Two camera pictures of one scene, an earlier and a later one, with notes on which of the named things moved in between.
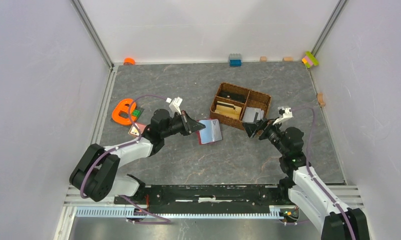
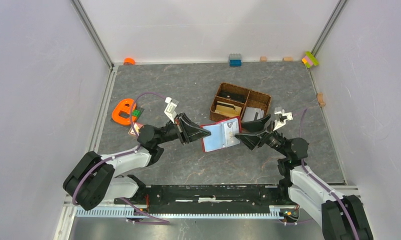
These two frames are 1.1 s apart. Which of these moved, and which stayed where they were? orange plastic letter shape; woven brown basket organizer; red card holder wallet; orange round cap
Moved: red card holder wallet
Stayed: orange round cap; woven brown basket organizer; orange plastic letter shape
